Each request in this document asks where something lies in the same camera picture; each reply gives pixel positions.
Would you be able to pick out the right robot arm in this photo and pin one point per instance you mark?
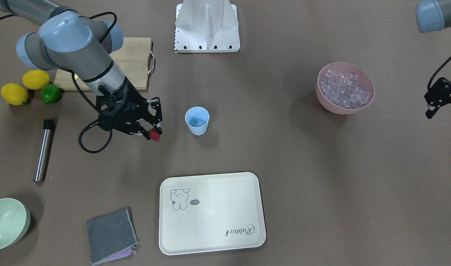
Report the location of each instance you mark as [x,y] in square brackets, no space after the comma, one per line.
[69,41]

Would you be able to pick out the clear ice cube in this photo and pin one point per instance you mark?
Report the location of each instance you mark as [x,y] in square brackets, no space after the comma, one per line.
[199,123]

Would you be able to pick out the clear ice cubes pile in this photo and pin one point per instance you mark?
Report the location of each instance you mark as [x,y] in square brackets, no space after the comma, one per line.
[344,89]

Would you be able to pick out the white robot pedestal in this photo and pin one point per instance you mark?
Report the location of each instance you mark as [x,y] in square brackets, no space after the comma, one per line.
[206,26]

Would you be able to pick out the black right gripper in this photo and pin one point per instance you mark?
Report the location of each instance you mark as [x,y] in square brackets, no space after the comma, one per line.
[134,98]

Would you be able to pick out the green lime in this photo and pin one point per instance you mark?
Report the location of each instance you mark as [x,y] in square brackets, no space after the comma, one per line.
[50,94]

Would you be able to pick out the cream rabbit tray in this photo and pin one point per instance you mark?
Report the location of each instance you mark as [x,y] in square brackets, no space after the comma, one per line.
[209,213]

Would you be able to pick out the yellow lemon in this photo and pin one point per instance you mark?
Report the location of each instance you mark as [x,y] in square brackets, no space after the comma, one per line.
[14,94]
[36,79]

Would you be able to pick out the light blue plastic cup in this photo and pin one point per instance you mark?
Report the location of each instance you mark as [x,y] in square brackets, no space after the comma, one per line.
[192,115]

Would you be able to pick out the red strawberry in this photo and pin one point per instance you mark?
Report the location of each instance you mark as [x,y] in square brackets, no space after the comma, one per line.
[154,135]

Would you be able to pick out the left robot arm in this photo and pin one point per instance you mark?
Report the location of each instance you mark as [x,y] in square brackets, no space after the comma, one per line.
[431,16]

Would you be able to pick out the mint green bowl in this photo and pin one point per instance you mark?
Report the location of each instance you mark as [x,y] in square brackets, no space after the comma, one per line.
[14,221]

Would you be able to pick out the steel muddler black tip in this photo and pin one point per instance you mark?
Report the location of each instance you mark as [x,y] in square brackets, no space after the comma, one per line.
[44,150]

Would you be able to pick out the grey folded cloth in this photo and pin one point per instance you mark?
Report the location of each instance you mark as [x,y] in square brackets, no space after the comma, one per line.
[111,237]

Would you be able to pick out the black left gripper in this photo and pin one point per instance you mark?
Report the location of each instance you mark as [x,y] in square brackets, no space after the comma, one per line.
[434,99]

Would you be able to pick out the wooden cutting board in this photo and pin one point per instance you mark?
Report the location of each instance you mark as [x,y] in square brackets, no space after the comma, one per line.
[134,58]

